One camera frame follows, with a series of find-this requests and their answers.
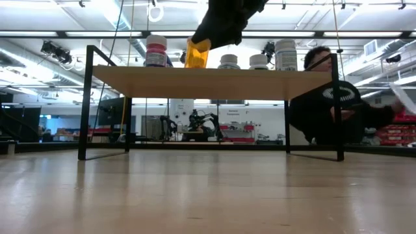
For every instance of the black partition panel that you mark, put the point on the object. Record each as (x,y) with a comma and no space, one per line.
(19,123)

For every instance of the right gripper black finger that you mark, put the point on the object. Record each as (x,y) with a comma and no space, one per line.
(208,41)

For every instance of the white pillar with posters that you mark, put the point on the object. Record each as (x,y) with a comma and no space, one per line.
(182,107)

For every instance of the wooden shelf with black frame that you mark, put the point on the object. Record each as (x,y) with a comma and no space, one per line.
(211,83)

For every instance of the background black monitor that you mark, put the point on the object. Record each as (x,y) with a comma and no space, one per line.
(112,112)

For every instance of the black ceiling camera cluster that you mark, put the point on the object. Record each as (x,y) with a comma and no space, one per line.
(57,52)

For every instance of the white aspirin bottle green label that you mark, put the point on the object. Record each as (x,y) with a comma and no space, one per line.
(229,59)

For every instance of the white bottle teal label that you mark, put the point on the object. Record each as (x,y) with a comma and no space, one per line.
(259,60)

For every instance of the person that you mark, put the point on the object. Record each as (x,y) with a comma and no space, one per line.
(312,120)

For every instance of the white cup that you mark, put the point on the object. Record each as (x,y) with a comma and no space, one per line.
(286,58)

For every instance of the white ceiling air unit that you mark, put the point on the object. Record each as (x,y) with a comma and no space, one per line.
(370,48)

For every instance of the pink medicine bottle white cap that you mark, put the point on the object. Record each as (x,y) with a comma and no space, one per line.
(156,52)

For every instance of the background black robot arm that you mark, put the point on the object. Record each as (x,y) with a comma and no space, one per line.
(169,125)
(201,122)

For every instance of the red storage rack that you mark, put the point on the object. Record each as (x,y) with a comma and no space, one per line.
(237,139)

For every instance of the black table rig frame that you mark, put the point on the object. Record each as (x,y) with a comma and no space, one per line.
(227,147)

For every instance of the red storage bins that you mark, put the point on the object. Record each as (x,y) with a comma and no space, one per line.
(396,130)

